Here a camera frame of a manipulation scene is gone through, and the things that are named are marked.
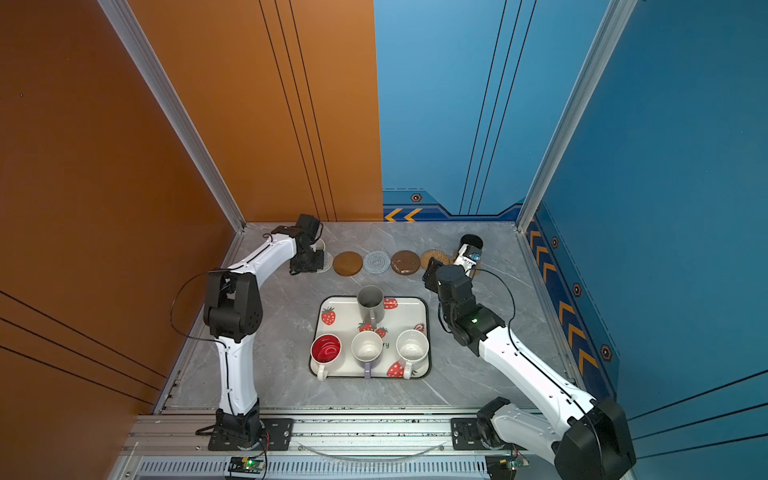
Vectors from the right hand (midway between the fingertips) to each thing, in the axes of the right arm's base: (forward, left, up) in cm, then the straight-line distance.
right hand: (435, 264), depth 79 cm
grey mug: (-1, +18, -17) cm, 25 cm away
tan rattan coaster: (+23, -3, -23) cm, 33 cm away
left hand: (+14, +38, -16) cm, 44 cm away
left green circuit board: (-42, +45, -24) cm, 65 cm away
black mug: (+21, -15, -13) cm, 29 cm away
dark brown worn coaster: (+19, +7, -23) cm, 31 cm away
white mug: (-14, +6, -22) cm, 27 cm away
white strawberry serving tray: (-3, +29, -22) cm, 37 cm away
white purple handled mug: (-13, +20, -22) cm, 32 cm away
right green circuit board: (-42, -14, -27) cm, 52 cm away
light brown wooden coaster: (+19, +29, -23) cm, 42 cm away
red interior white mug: (-15, +31, -20) cm, 40 cm away
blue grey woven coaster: (+19, +18, -22) cm, 34 cm away
